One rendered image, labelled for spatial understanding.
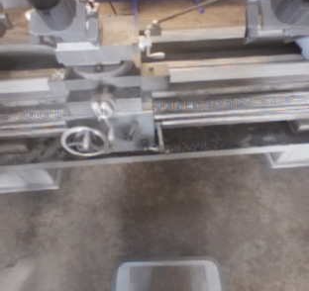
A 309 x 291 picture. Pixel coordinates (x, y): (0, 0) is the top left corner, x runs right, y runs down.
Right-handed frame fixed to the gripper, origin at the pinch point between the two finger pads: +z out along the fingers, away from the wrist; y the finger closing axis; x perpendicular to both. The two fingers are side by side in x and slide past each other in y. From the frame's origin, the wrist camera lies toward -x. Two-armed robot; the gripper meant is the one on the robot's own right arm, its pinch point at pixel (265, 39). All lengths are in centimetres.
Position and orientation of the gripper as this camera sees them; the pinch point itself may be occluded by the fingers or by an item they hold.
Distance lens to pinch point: 63.1
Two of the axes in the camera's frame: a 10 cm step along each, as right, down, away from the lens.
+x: 0.2, 9.9, -1.5
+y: -10.0, 0.3, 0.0
